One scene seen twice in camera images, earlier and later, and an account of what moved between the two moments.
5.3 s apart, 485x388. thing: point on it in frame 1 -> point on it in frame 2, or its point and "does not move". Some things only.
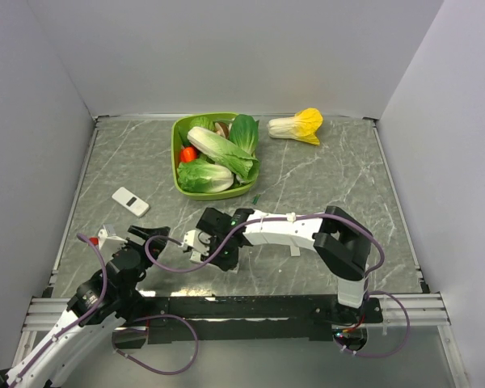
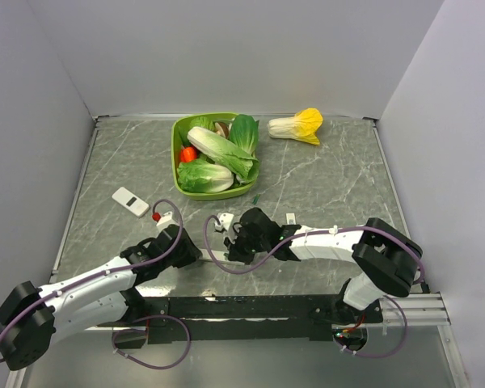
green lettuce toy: [225, 150] does not move
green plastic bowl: [176, 150] does not move
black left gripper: [145, 233] -> [191, 254]
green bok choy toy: [243, 132] does not move
